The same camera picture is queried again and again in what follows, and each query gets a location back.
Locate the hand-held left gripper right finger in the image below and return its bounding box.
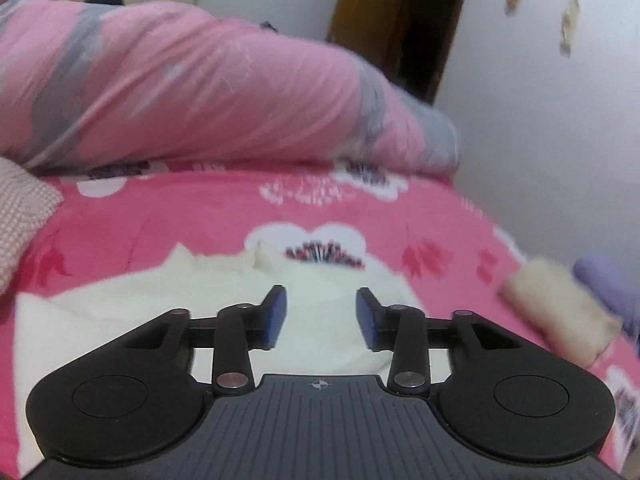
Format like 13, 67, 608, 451
355, 286, 522, 395

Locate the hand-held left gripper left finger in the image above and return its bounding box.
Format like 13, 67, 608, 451
120, 284, 289, 395

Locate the cream fleece garment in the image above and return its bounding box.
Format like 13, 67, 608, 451
12, 242, 428, 466

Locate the pink floral blanket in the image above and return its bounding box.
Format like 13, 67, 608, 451
0, 160, 640, 480

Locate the beige folded garment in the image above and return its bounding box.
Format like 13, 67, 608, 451
500, 257, 623, 368

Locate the blue object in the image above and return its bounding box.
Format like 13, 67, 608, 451
572, 255, 640, 336

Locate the pink grey quilt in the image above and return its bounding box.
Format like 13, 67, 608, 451
0, 0, 461, 178

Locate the pink houndstooth knit garment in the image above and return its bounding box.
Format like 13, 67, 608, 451
0, 157, 66, 296

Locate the wooden door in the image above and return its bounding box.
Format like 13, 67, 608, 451
327, 0, 473, 106

